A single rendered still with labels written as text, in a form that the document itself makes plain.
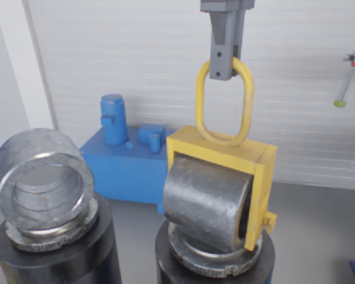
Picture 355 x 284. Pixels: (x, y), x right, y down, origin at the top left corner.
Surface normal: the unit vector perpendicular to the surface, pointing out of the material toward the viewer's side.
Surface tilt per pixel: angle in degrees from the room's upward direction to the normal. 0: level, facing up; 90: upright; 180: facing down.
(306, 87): 90
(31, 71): 90
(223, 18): 90
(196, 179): 42
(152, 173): 90
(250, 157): 0
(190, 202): 70
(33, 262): 0
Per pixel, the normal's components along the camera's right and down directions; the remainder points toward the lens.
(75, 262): 0.60, 0.36
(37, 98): -0.18, 0.45
